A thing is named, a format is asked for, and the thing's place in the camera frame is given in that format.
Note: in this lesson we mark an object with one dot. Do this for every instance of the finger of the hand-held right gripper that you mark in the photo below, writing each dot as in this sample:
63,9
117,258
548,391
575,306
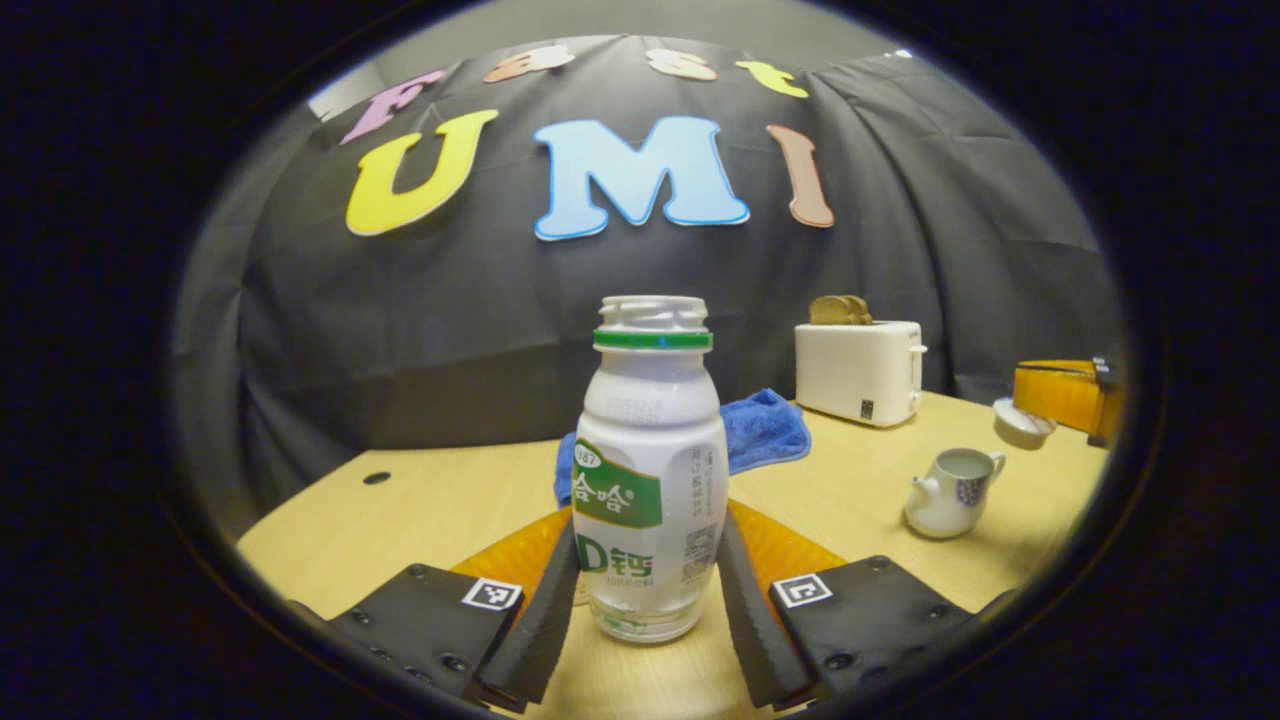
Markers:
1060,395

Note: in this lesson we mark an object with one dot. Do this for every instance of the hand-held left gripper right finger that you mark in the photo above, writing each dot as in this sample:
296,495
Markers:
745,630

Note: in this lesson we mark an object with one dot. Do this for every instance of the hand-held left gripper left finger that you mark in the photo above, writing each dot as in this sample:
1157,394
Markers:
535,630

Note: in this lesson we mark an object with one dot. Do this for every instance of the white blue-patterned teacup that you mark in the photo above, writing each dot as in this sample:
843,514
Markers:
945,500

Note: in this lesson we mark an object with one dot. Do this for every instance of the white plastic water bottle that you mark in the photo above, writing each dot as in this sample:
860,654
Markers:
650,480

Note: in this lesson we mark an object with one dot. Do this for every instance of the blue towel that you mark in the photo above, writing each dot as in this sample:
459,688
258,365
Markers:
765,430

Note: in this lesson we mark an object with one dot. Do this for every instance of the white toaster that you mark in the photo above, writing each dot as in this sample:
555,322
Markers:
858,370

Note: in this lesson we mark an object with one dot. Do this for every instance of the brown bread slice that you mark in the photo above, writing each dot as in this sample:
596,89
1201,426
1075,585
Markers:
860,309
828,311

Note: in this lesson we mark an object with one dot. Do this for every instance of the black backdrop cloth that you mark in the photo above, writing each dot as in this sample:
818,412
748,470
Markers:
450,330

